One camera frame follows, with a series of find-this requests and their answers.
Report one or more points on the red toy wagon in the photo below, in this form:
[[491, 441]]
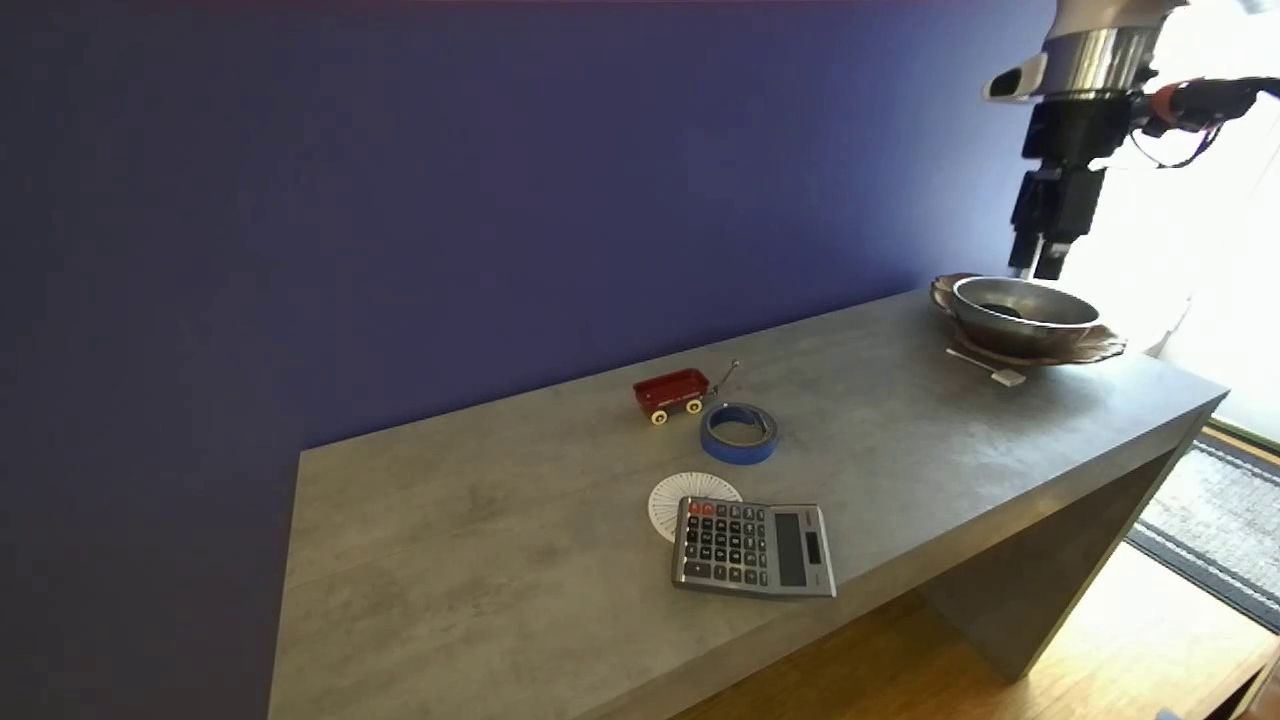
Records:
[[668, 395]]

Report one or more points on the blue tape roll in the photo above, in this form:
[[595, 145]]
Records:
[[738, 435]]

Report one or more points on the dark grey floor mat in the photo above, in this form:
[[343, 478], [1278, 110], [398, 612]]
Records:
[[1219, 515]]

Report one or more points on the white round disc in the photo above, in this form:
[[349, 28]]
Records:
[[668, 506]]

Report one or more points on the silver metal bowl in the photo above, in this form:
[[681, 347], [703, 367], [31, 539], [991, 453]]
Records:
[[1027, 316]]

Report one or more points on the grey concrete-look table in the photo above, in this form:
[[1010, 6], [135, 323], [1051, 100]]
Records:
[[532, 533]]

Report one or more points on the grey desk calculator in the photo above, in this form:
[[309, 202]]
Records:
[[755, 546]]

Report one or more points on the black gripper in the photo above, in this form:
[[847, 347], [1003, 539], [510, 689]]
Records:
[[1064, 153]]

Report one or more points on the silver metal utensil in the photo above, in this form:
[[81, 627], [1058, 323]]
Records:
[[991, 367]]

